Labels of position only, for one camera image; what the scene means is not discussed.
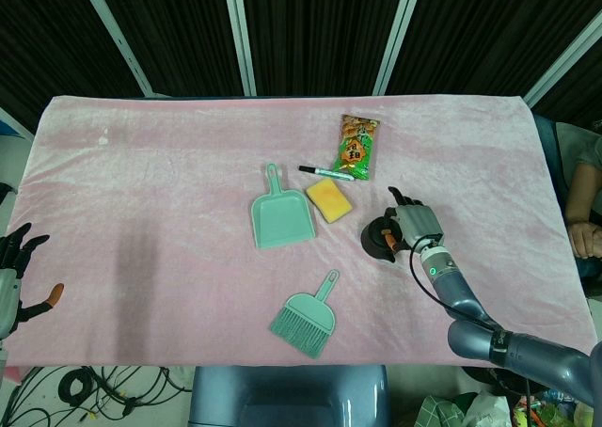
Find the colourful clutter pile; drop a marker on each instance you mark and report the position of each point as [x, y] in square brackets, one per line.
[508, 408]

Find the pink velvet tablecloth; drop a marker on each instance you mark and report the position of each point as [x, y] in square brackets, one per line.
[188, 239]

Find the green snack packet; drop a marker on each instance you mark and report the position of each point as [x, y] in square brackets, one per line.
[355, 149]

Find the black and white marker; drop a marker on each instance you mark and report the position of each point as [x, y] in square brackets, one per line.
[324, 172]

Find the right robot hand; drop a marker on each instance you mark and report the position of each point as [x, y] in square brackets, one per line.
[418, 220]

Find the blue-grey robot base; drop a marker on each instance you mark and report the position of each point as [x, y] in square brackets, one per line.
[291, 396]

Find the person in grey shirt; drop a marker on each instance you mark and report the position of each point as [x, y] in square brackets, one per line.
[585, 187]

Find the yellow sponge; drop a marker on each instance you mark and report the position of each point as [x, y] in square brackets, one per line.
[328, 201]

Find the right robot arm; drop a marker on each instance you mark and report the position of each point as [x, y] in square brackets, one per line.
[498, 323]

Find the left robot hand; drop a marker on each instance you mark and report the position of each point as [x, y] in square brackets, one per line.
[10, 276]

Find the teal plastic dustpan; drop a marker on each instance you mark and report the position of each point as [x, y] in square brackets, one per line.
[279, 210]

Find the teal hand brush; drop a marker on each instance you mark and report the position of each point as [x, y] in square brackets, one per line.
[308, 319]

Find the black round object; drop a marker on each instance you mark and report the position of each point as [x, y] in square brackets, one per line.
[376, 240]

